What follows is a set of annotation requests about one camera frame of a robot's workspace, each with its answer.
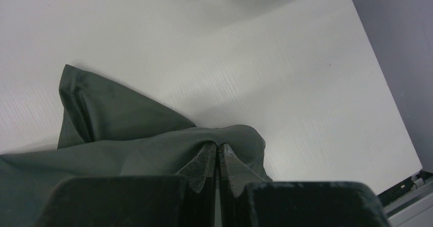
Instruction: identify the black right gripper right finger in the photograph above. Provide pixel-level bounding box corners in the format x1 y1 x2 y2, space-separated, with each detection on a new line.
218 144 390 226

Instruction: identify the aluminium frame rail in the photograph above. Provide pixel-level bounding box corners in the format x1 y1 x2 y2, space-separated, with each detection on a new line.
378 171 432 226

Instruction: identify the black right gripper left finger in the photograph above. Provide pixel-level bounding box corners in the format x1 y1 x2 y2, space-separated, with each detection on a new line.
35 142 217 226

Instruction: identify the dark grey t shirt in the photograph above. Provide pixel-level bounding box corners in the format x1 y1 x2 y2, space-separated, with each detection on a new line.
1 65 270 226

